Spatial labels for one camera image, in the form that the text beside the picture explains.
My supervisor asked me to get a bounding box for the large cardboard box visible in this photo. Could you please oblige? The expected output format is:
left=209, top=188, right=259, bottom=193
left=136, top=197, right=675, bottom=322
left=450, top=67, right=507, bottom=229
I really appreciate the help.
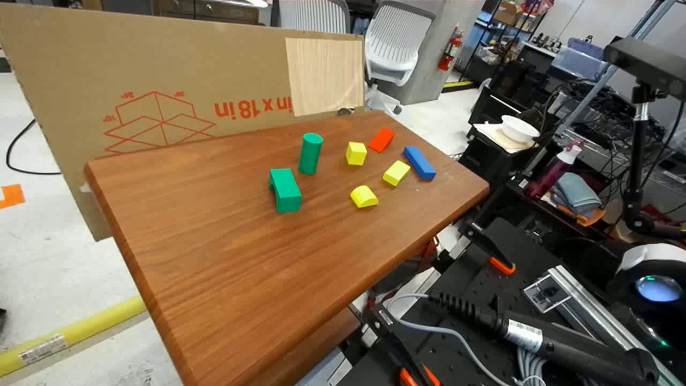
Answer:
left=0, top=3, right=366, bottom=242

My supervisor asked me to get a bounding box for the black camera on stand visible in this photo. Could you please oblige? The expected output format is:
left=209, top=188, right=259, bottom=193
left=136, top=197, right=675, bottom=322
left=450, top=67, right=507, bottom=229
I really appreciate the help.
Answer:
left=600, top=37, right=686, bottom=242

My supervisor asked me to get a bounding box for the grey folded cloth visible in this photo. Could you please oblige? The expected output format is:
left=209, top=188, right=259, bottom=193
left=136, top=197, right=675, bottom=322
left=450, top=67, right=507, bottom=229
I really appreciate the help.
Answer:
left=555, top=169, right=605, bottom=218

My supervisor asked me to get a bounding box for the white bowl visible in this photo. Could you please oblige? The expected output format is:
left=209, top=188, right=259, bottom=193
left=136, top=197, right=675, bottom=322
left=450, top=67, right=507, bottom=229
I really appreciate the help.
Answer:
left=500, top=113, right=542, bottom=144

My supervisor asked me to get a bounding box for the black and silver cable connector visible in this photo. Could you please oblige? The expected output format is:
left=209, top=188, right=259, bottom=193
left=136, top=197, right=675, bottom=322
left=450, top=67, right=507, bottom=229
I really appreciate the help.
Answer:
left=424, top=288, right=660, bottom=386

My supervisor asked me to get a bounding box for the yellow half-round block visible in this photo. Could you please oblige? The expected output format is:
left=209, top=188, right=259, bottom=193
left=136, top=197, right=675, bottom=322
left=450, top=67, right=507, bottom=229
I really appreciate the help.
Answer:
left=348, top=182, right=382, bottom=212

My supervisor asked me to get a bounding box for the yellow cube block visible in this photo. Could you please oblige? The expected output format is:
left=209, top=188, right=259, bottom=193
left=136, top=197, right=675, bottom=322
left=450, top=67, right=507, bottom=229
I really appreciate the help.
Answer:
left=344, top=139, right=370, bottom=169

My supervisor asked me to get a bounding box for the yellow floor cable cover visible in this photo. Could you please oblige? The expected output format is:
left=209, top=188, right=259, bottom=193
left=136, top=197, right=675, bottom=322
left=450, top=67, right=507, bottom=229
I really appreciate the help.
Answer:
left=0, top=293, right=148, bottom=380

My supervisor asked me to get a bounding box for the green rectangular block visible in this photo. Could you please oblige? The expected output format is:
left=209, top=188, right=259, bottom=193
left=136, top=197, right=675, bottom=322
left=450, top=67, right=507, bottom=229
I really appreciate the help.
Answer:
left=267, top=166, right=304, bottom=217

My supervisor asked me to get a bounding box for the black floor cable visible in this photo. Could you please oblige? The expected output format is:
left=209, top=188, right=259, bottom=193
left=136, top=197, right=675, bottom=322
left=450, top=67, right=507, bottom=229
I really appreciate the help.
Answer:
left=4, top=115, right=64, bottom=179

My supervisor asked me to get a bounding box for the orange floor tape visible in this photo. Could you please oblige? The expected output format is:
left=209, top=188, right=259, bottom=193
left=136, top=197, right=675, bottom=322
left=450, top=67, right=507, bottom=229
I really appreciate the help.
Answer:
left=0, top=182, right=27, bottom=212

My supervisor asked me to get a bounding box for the blue rectangular block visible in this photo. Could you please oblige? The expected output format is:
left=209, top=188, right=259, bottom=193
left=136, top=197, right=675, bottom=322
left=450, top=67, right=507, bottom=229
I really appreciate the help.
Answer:
left=400, top=144, right=439, bottom=182

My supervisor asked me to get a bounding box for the white office chair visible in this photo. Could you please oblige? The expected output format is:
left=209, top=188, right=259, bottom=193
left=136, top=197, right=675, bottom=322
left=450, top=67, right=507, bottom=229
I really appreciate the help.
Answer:
left=363, top=3, right=436, bottom=91

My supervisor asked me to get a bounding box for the red fire extinguisher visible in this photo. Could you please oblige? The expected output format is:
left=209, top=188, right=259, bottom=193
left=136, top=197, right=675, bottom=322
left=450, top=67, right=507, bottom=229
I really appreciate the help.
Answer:
left=438, top=23, right=465, bottom=76

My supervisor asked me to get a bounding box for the orange block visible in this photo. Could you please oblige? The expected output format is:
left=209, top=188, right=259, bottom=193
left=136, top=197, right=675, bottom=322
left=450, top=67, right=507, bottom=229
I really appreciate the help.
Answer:
left=366, top=126, right=396, bottom=154

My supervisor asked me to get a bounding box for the aluminium extrusion rail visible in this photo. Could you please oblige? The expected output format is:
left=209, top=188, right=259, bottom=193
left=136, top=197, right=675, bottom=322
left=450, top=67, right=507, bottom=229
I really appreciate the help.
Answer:
left=544, top=263, right=684, bottom=386

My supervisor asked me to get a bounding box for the yellow rectangular block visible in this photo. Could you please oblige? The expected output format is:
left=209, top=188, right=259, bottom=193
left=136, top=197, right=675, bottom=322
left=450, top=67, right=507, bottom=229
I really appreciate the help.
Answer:
left=382, top=158, right=413, bottom=190

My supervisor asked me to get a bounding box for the blue storage bin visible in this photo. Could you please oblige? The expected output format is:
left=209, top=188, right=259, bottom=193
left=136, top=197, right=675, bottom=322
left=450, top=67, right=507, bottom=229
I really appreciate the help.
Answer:
left=549, top=37, right=612, bottom=83

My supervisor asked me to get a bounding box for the green cylinder block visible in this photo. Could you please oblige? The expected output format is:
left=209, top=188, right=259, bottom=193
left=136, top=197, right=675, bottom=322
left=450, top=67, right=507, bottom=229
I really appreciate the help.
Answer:
left=295, top=130, right=325, bottom=179

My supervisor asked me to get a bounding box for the black clamp with orange tip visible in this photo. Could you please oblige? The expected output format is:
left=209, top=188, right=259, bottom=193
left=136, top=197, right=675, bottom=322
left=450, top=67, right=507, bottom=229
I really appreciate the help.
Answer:
left=460, top=218, right=518, bottom=278

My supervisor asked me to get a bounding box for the pink bottle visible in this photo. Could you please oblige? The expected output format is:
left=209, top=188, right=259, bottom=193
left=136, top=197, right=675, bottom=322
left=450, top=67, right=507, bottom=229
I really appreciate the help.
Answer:
left=525, top=158, right=574, bottom=202

